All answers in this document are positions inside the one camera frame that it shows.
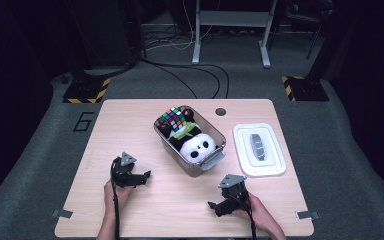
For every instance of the dark round table grommet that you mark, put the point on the dark round table grommet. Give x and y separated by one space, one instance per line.
220 111

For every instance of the dark metal stand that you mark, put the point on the dark metal stand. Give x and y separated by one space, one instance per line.
315 33

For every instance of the multicoloured puzzle cube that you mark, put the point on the multicoloured puzzle cube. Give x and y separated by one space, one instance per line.
174 118

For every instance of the person's right hand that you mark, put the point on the person's right hand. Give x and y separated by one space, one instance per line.
261 216

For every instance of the white box lid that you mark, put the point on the white box lid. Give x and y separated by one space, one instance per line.
273 160

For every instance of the grey tape strip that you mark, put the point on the grey tape strip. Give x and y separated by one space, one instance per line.
61 213
307 215

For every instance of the panda plush toy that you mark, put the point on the panda plush toy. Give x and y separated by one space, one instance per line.
198 148

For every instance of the black yellow striped base plate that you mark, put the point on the black yellow striped base plate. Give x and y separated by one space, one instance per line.
85 90
306 90

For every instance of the white metal stand frame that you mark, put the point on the white metal stand frame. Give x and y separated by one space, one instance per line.
233 18

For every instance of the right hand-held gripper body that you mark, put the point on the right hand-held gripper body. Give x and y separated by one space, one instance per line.
236 196

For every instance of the clear grey storage box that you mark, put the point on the clear grey storage box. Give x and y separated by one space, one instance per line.
213 160

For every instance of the person's left hand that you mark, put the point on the person's left hand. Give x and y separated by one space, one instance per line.
110 198

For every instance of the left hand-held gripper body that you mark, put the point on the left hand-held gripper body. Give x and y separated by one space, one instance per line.
122 173

